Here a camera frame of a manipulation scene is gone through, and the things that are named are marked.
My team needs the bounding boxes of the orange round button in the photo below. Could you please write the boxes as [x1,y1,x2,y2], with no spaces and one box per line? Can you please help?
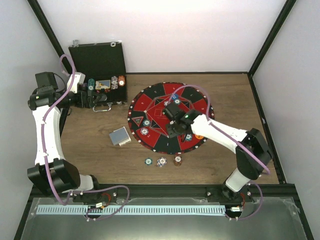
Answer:
[195,135,203,140]

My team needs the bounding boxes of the blue small blind button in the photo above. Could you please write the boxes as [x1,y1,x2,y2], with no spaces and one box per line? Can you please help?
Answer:
[171,93,179,100]

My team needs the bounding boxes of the brown poker chip stack table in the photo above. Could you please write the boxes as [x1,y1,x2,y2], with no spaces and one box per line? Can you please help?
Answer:
[173,155,182,166]

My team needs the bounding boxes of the triangular all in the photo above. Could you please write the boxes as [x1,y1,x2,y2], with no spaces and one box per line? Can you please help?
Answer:
[132,116,144,128]

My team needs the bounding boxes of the green poker chip stack table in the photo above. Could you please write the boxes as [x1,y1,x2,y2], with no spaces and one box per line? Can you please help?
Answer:
[144,158,153,166]

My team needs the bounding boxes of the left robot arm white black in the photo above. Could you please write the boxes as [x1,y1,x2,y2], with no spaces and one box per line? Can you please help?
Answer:
[27,72,102,202]

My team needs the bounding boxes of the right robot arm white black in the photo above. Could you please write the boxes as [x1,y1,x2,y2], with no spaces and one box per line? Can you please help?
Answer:
[163,108,273,202]

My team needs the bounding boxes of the green chip stack in case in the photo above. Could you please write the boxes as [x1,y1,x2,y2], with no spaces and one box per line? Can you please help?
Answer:
[87,78,96,91]

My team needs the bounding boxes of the clear dealer button in case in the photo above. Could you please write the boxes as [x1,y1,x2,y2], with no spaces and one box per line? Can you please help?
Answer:
[97,94,108,102]

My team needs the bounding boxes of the card deck in case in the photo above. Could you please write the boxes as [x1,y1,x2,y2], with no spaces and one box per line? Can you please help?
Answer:
[95,79,111,91]

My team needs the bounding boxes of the round red black poker mat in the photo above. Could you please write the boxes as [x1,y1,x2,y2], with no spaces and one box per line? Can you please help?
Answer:
[127,82,208,155]

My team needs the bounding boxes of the blue white chips in case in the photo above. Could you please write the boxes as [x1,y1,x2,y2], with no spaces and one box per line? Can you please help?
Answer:
[110,76,119,90]

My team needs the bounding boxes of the black poker case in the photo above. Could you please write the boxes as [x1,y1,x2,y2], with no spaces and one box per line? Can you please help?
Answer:
[68,41,128,106]

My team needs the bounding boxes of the orange chips in case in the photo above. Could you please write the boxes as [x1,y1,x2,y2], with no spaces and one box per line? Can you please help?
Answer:
[118,75,126,87]

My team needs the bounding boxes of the white card box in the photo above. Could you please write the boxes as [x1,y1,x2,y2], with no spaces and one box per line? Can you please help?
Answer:
[119,139,132,147]

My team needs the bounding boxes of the metal sheet front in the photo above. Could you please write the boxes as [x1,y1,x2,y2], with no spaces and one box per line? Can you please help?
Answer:
[21,197,307,240]

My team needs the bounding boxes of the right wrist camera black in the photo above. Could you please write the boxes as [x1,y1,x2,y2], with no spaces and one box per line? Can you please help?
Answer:
[163,103,185,121]

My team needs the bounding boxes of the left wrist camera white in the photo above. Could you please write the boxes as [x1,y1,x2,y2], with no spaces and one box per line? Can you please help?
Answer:
[67,72,86,94]

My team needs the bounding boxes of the silver case handle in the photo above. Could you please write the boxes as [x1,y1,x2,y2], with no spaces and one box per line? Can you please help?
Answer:
[92,103,112,113]

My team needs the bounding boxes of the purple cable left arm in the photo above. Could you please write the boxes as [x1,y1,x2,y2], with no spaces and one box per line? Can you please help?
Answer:
[42,54,81,206]

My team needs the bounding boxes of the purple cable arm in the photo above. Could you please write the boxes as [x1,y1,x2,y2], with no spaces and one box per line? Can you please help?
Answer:
[42,54,81,206]
[167,84,271,221]

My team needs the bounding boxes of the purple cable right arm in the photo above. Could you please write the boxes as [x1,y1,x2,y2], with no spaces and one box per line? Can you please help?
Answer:
[167,84,271,221]

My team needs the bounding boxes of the black aluminium frame post left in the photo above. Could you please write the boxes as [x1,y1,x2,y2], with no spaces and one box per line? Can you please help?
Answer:
[26,0,76,76]

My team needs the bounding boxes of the black aluminium frame post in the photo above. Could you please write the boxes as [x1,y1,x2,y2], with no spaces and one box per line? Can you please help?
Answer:
[26,0,76,76]
[248,0,297,76]

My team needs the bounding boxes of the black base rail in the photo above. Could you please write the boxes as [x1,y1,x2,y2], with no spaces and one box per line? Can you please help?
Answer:
[28,183,299,204]

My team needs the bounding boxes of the light blue slotted cable duct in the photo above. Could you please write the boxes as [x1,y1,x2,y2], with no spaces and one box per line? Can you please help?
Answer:
[36,205,226,216]

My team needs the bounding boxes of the black aluminium frame post right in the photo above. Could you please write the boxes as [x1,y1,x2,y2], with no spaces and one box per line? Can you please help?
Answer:
[248,0,297,76]

